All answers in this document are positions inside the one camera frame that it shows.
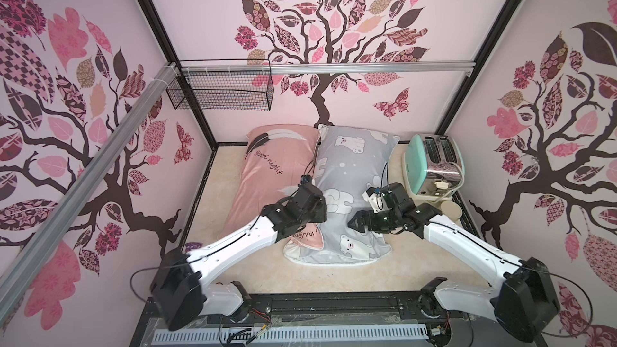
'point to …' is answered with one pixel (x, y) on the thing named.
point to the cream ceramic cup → (451, 210)
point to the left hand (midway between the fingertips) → (319, 211)
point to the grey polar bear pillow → (348, 161)
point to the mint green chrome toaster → (435, 164)
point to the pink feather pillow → (277, 159)
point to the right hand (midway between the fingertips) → (356, 223)
